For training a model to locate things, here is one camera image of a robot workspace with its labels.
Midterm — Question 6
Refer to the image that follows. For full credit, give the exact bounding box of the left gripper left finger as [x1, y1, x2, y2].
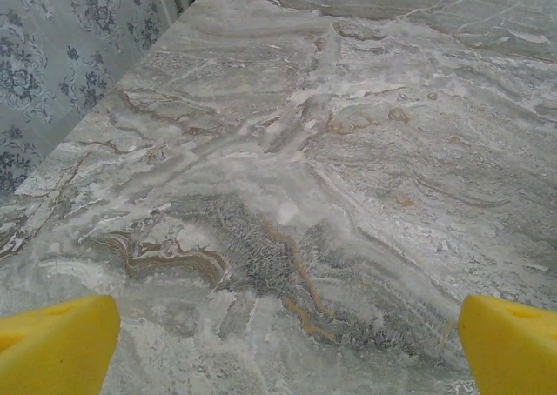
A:
[0, 293, 122, 395]

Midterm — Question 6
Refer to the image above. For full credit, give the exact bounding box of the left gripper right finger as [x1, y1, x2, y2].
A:
[460, 293, 557, 395]

